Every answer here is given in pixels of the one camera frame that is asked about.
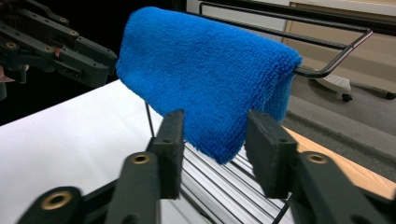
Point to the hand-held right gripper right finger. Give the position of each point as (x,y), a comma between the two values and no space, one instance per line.
(274,158)

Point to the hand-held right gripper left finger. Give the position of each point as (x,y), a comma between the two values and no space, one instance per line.
(162,161)

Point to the blue towel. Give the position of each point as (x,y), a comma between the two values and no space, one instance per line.
(202,77)

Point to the white table cover sheet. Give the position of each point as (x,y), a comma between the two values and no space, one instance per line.
(62,140)

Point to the white chair base with castor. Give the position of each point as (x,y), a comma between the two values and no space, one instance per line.
(334,82)

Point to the black frame bar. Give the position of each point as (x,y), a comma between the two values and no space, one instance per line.
(383,27)

